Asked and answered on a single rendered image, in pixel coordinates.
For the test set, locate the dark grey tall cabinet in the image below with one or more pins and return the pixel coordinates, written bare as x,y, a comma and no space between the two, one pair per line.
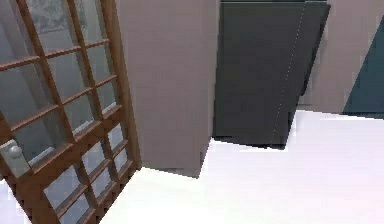
256,73

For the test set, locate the dark teal panel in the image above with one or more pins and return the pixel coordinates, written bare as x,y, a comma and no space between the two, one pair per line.
368,90

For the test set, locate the brown glazed room door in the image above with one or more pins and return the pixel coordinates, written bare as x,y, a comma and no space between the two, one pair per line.
66,133

